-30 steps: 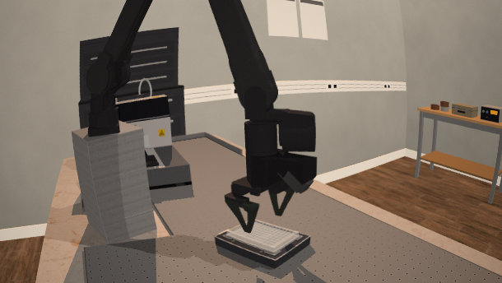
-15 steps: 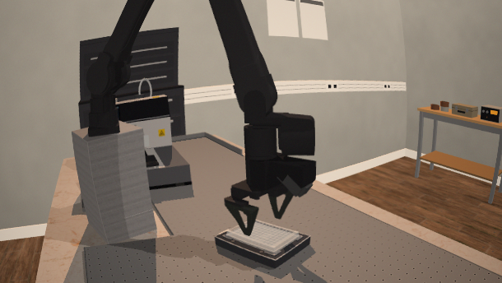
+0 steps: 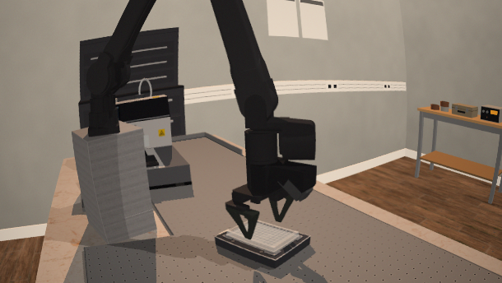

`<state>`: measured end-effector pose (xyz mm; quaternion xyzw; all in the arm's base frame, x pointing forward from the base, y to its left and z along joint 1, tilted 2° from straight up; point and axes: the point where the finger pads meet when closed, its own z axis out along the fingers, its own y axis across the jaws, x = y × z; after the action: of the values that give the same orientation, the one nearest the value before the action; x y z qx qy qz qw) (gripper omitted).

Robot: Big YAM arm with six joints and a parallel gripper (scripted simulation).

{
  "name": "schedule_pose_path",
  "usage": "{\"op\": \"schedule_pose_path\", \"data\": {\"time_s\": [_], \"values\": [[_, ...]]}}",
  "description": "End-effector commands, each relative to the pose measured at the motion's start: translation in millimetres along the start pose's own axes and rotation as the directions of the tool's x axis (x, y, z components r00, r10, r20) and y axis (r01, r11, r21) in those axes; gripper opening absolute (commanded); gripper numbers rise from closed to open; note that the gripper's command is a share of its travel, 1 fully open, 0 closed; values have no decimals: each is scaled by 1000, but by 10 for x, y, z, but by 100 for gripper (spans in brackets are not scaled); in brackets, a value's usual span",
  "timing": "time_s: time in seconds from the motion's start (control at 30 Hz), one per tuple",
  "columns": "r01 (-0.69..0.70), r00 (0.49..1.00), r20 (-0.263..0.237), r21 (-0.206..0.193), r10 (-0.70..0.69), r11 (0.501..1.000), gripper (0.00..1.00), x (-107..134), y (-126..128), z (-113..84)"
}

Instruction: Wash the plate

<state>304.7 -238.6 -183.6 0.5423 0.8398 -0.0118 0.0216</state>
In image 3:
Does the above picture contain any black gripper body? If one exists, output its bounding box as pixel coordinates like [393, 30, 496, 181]
[225, 158, 290, 211]

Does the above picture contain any dark grey raised edge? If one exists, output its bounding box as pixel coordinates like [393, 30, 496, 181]
[171, 132, 243, 155]

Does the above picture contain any white multiwell plate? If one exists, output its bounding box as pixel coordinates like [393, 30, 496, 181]
[225, 220, 300, 253]

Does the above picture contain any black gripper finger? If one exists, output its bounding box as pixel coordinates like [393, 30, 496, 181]
[225, 206, 260, 239]
[269, 195, 294, 222]

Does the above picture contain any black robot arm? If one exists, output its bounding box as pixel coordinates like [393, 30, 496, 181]
[86, 0, 317, 202]

